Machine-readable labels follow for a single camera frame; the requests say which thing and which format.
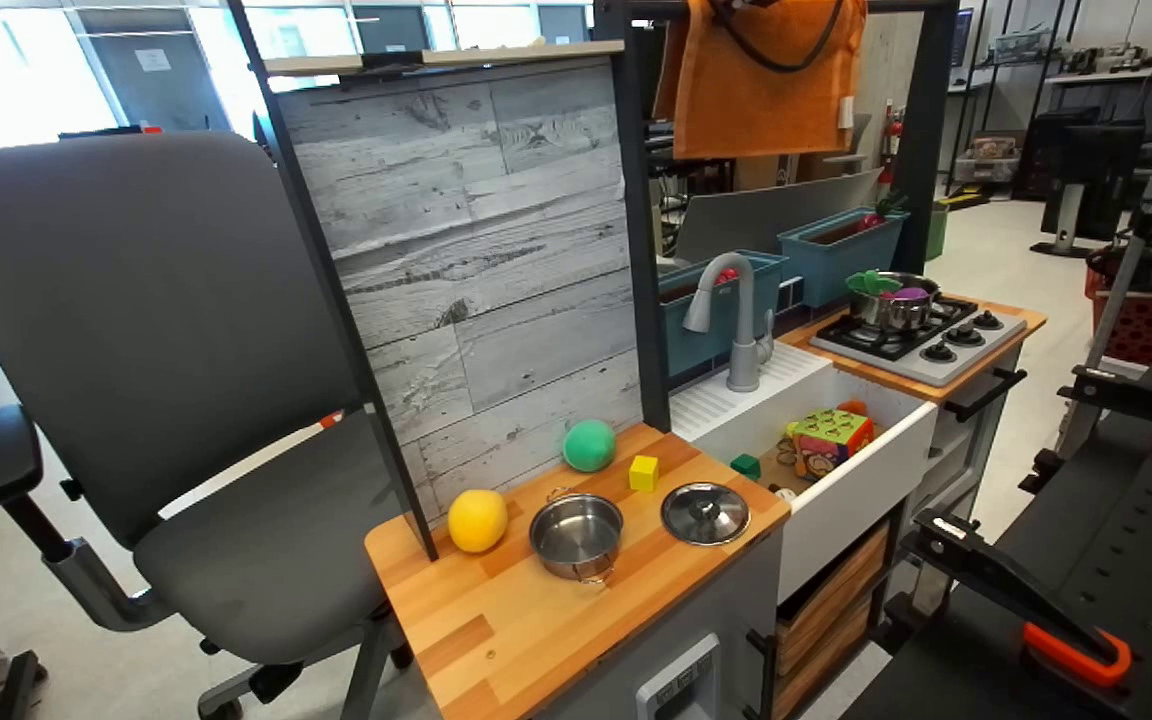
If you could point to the orange black clamp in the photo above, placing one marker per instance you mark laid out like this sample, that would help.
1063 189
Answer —
1092 392
1051 628

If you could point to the white toy sink basin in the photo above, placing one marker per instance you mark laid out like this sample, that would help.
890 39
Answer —
840 506

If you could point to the black perforated work table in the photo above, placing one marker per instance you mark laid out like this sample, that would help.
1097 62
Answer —
1088 541

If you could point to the grey office chair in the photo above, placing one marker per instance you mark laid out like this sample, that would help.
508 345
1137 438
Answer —
190 426

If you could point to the small steel pot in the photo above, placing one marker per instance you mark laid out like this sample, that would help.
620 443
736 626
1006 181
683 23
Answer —
890 301

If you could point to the grey toy stove top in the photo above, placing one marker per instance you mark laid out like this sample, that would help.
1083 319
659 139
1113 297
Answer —
953 336

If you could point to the left orange black clamp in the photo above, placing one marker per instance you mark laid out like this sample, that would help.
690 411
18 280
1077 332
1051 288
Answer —
1051 628

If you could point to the green ball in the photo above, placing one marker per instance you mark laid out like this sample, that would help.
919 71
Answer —
589 444

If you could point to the colourful toy box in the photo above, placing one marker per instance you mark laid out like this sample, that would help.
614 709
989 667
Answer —
823 443

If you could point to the grey toy faucet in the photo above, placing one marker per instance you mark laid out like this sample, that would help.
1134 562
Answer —
744 345

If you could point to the small steel bowl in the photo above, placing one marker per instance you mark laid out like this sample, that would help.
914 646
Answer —
579 533

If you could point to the yellow ball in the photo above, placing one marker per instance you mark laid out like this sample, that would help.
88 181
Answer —
477 522

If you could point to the teal storage bin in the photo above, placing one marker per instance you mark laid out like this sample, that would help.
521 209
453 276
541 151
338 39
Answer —
800 271

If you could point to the small yellow cube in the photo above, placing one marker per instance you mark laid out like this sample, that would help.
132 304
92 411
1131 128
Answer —
640 474

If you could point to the round silver pot lid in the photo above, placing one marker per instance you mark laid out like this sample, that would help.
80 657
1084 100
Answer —
705 514

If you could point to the wooden toy kitchen unit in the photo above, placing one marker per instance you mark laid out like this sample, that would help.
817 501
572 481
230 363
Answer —
503 636

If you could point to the grey wood-pattern back panel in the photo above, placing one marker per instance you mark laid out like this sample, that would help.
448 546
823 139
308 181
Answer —
481 237

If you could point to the right orange black clamp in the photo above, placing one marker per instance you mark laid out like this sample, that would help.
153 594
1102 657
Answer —
1092 392

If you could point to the small green cube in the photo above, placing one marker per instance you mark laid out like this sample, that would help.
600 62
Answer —
744 464

